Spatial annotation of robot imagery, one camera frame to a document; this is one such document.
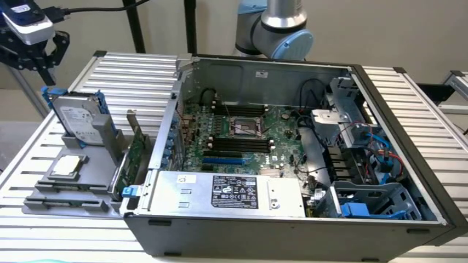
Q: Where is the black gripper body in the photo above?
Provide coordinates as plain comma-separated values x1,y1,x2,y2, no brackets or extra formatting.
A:
0,26,56,72

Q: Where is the hard disk with blue carrier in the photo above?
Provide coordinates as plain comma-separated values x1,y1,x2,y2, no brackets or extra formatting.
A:
41,86,118,146

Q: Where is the blue grey disk bay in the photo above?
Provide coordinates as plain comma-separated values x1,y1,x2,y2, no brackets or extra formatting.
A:
328,180,424,220

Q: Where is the black tripod pole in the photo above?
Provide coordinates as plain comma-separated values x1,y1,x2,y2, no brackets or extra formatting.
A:
182,0,198,55
122,0,148,54

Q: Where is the silver CPU chip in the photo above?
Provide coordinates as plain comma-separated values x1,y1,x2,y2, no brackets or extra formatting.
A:
48,154,89,181

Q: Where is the grey parts rack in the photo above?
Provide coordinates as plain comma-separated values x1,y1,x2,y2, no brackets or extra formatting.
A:
22,113,154,218

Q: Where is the green graphics card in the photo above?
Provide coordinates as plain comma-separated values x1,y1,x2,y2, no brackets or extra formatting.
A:
108,108,153,201

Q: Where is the black RAM slot bank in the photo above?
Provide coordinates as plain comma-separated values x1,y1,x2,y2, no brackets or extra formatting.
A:
210,103,268,117
208,136,274,153

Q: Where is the black expansion slot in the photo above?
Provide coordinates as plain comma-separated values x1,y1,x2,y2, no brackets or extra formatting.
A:
202,149,242,158

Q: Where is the blue expansion slot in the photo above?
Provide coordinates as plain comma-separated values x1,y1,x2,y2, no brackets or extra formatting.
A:
202,156,245,165

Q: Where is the metal CPU socket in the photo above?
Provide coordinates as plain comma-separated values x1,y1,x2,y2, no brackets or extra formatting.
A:
226,116,266,138

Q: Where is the green motherboard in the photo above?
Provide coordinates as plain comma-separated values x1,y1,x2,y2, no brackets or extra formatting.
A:
180,102,329,198

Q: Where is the silver power supply unit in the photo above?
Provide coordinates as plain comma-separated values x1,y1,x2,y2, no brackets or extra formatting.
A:
145,170,306,218

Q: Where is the silver chipset heat sink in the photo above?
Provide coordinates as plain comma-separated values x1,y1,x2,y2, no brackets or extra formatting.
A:
260,168,285,179

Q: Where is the silver metal drive cage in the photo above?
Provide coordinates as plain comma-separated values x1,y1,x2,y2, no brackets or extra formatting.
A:
309,76,380,150

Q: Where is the black open PC case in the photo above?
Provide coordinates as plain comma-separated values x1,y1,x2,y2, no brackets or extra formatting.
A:
122,53,458,258

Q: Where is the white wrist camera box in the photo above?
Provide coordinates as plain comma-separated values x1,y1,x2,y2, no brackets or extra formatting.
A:
0,0,56,45

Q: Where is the black camera cable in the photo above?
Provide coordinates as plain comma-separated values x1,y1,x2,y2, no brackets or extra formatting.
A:
42,2,242,23

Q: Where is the black wire loop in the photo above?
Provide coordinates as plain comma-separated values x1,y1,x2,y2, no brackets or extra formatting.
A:
297,78,328,113

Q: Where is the blue wire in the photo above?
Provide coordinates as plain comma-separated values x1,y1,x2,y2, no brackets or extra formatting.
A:
361,130,402,181

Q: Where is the red wire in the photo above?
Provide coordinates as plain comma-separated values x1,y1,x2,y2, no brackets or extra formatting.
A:
334,123,402,168

